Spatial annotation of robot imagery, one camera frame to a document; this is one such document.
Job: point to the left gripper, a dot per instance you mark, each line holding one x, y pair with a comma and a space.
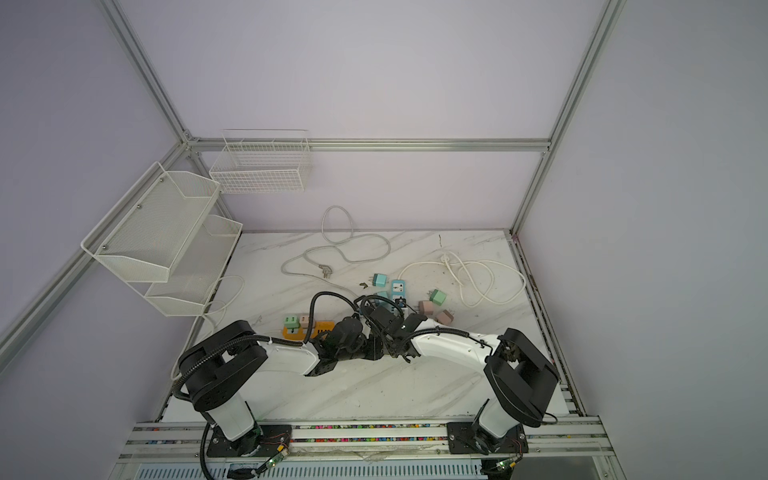
374, 349

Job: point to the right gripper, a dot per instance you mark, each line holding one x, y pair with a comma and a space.
390, 351

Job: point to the blue power strip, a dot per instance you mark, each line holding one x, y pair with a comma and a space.
398, 292

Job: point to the teal adapter black strip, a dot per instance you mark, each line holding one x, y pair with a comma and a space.
379, 280

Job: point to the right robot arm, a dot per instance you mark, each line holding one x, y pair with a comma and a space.
521, 378

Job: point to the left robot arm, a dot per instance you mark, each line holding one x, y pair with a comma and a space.
212, 372

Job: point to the white mesh lower shelf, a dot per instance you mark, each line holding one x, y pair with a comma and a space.
194, 280

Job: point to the white mesh shelf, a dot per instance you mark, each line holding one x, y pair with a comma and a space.
143, 238
194, 280

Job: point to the white mesh upper shelf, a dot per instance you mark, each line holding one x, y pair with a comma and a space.
143, 238

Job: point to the white wire basket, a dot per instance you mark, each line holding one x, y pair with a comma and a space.
263, 161

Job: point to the aluminium front rail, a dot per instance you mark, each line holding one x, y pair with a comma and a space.
177, 442

